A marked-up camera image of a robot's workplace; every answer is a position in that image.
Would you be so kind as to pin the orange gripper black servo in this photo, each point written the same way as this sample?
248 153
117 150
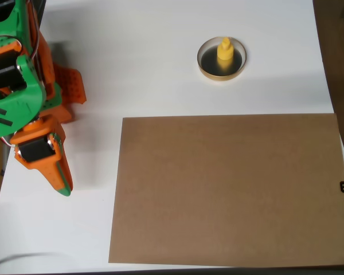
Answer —
36 151

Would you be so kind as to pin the small yellow plastic piece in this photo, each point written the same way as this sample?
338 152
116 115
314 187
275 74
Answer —
225 53

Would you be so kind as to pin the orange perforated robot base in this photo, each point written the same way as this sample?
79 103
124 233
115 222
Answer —
73 83

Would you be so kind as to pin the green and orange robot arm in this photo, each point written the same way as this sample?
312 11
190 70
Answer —
14 109

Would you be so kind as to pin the round dish with gold rim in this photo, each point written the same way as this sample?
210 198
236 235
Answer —
207 61

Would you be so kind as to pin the brown cardboard sheet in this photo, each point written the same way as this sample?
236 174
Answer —
232 186

